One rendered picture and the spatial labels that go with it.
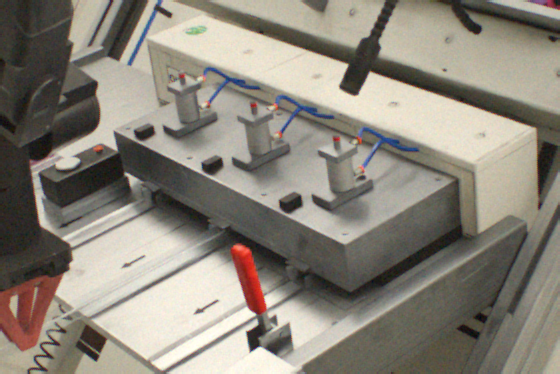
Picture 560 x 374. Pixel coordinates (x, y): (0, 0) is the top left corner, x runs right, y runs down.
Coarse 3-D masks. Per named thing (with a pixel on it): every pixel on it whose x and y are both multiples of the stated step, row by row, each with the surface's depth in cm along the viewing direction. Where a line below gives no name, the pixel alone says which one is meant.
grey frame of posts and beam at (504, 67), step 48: (144, 0) 157; (192, 0) 146; (240, 0) 136; (288, 0) 131; (336, 0) 126; (384, 0) 121; (432, 0) 117; (336, 48) 128; (384, 48) 119; (432, 48) 115; (480, 48) 112; (528, 48) 108; (480, 96) 114; (528, 96) 107; (528, 240) 105; (528, 288) 104; (480, 336) 105; (528, 336) 104
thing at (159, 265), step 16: (192, 240) 110; (208, 240) 110; (224, 240) 111; (160, 256) 108; (176, 256) 108; (192, 256) 109; (128, 272) 106; (144, 272) 106; (160, 272) 107; (96, 288) 105; (112, 288) 104; (128, 288) 105; (80, 304) 103; (96, 304) 104; (48, 320) 101; (64, 320) 102; (0, 352) 99
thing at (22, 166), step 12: (0, 144) 90; (12, 144) 91; (36, 144) 95; (0, 156) 91; (12, 156) 91; (24, 156) 93; (0, 168) 91; (12, 168) 92; (24, 168) 93; (0, 180) 91; (12, 180) 92
